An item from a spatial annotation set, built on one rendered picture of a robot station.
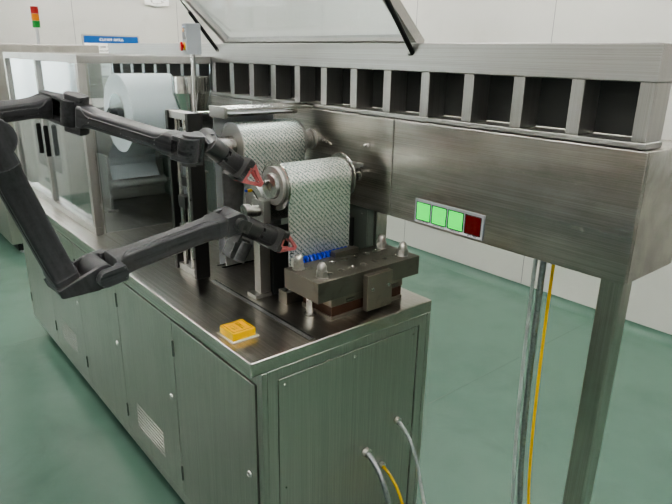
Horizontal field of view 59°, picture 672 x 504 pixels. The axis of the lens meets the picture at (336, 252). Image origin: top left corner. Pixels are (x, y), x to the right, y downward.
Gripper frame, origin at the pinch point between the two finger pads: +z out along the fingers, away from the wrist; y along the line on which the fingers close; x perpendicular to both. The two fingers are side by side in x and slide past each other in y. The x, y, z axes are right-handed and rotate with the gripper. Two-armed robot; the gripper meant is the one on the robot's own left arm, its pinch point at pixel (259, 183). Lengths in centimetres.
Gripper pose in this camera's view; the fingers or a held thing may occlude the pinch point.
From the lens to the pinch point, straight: 175.2
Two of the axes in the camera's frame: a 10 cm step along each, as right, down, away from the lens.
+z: 6.1, 4.7, 6.4
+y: 6.1, 2.4, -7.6
